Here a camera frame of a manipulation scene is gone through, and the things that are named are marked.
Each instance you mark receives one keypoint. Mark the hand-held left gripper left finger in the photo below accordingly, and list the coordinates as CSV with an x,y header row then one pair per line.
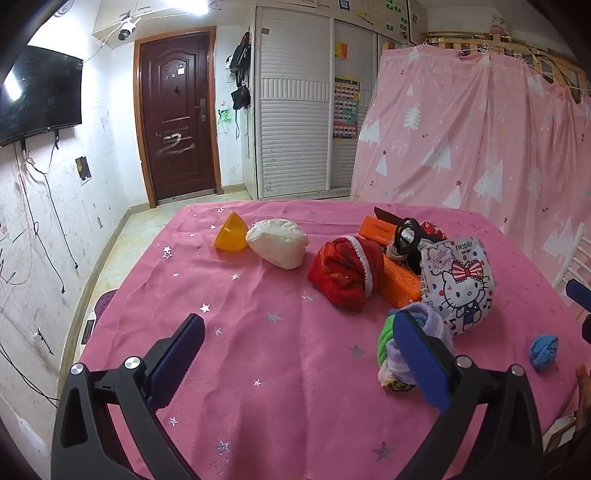
x,y
180,350

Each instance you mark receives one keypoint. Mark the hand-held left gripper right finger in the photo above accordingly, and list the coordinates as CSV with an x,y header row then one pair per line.
x,y
422,364

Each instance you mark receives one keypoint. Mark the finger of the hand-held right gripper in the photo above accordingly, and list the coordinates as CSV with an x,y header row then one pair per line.
x,y
587,328
578,291

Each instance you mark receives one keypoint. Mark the purple and green cloth bundle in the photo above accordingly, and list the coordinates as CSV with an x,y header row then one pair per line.
x,y
434,325

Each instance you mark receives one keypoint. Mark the orange plastic bowl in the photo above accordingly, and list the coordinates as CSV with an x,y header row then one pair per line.
x,y
228,235

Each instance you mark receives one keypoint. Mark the white slatted chair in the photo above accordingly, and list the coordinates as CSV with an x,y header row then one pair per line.
x,y
570,263

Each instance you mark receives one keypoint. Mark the blue cloth ball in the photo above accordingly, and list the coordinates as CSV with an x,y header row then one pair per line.
x,y
544,351

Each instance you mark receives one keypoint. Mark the orange textured box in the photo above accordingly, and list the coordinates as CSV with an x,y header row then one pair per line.
x,y
401,282

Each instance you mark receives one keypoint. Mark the Hello Kitty tissue pack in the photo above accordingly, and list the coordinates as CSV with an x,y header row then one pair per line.
x,y
457,286

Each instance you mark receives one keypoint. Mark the purple stool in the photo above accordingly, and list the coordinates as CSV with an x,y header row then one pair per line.
x,y
104,304

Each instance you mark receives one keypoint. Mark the pink star tablecloth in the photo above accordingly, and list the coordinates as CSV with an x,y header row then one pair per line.
x,y
277,369

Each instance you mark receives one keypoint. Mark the red knit hat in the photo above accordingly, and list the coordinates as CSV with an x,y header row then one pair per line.
x,y
341,272

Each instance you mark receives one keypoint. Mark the red snack packet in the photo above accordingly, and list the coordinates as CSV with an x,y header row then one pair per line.
x,y
431,229

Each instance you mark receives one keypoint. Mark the orange cardboard box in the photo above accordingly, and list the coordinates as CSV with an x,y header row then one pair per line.
x,y
376,229

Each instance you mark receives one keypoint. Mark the dark sawtooth-edged wrapper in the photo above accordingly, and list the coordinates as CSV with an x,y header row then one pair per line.
x,y
385,214

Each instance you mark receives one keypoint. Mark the pink tree-print curtain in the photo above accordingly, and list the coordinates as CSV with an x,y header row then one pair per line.
x,y
461,138

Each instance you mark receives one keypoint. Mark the dark red door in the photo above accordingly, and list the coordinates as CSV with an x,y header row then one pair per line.
x,y
178,138

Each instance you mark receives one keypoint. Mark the white louvered wardrobe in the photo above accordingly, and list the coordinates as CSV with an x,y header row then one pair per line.
x,y
295,138

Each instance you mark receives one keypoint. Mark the small black hanging bag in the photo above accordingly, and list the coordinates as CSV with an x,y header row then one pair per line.
x,y
240,97

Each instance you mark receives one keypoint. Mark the colourful grid poster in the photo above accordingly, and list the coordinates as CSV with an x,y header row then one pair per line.
x,y
346,108

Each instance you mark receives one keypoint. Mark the yellow orange sticker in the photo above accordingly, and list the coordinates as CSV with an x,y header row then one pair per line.
x,y
341,50

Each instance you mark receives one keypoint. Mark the ceiling light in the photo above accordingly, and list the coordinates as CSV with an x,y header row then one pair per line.
x,y
64,7

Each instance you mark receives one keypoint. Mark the dark wall socket plate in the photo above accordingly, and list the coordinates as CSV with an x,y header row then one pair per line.
x,y
82,168

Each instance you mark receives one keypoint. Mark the green wall decoration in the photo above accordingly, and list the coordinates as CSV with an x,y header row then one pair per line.
x,y
225,115

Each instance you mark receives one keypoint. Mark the wooden bunk bed frame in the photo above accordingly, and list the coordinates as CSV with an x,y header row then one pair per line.
x,y
485,42

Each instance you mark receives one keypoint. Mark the black wall television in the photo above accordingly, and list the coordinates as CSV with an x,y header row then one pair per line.
x,y
37,97

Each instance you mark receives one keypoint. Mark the white security camera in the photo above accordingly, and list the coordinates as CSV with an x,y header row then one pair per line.
x,y
125,28

